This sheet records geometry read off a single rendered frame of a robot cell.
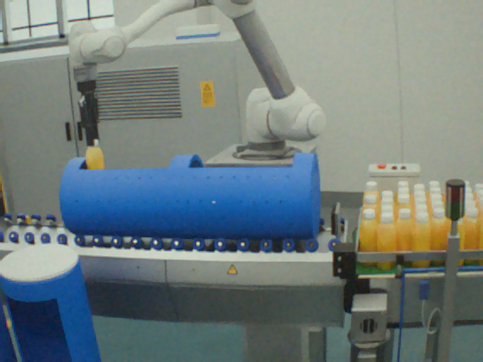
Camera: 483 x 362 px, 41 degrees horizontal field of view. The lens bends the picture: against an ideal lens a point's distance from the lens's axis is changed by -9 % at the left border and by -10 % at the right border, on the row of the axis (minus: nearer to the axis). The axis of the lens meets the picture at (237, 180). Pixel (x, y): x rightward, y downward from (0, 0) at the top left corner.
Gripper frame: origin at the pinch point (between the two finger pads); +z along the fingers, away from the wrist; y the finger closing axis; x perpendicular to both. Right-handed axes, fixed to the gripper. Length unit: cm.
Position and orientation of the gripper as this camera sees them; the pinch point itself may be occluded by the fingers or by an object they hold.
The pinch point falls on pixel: (92, 134)
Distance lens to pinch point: 245.4
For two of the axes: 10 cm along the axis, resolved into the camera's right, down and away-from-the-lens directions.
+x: 9.8, -0.1, -2.2
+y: -2.0, 3.2, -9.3
